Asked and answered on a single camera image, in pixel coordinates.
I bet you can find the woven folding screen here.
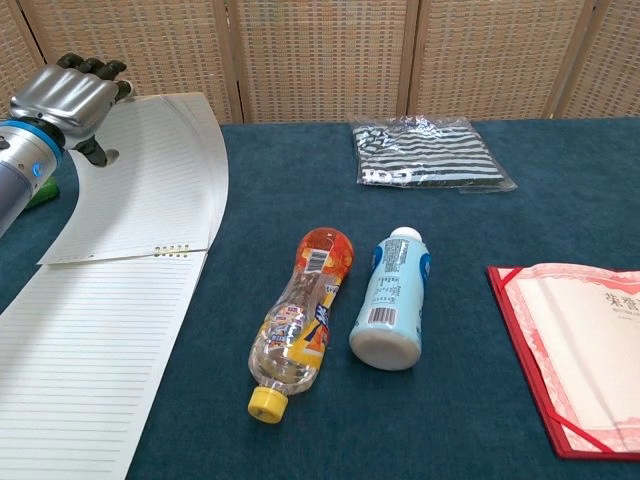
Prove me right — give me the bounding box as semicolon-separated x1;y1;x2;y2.
0;0;640;133

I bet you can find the spiral bound lined notepad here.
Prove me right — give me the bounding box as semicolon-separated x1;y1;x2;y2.
0;92;230;480

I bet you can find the green cylindrical can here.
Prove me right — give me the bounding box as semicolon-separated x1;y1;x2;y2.
23;175;60;210

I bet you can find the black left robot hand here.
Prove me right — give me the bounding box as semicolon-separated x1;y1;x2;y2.
8;52;134;168

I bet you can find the light blue milk bottle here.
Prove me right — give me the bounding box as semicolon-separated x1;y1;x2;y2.
348;226;433;372

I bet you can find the teal tablecloth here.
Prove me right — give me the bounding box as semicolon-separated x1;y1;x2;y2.
0;117;640;480

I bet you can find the red certificate folder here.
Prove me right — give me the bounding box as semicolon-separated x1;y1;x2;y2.
486;262;640;460

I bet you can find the striped cloth in plastic bag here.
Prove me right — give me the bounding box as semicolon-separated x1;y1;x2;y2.
351;114;518;195

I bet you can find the clear bottle with yellow cap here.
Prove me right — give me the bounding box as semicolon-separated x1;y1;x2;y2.
247;227;355;424

